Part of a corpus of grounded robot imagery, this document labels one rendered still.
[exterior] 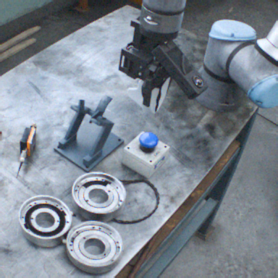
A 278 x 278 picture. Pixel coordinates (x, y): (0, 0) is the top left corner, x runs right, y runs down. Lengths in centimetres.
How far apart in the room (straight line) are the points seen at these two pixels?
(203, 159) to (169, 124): 13
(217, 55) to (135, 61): 34
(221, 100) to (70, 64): 42
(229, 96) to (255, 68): 19
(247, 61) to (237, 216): 110
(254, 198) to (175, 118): 107
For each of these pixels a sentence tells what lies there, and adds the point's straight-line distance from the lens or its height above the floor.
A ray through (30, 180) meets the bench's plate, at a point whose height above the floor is 80.
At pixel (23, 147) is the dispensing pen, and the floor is 83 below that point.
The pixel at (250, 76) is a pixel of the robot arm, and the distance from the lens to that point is 106.
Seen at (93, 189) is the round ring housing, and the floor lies 83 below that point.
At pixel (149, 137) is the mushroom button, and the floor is 88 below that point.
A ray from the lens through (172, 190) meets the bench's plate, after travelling 99.
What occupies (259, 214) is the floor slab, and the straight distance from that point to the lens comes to 210.
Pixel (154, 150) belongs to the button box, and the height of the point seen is 85.
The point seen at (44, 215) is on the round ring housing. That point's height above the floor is 82.
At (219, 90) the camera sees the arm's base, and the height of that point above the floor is 86.
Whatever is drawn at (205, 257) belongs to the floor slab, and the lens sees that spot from 188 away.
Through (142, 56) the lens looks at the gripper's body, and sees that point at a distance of 84.
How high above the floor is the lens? 154
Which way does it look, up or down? 43 degrees down
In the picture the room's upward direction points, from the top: 10 degrees clockwise
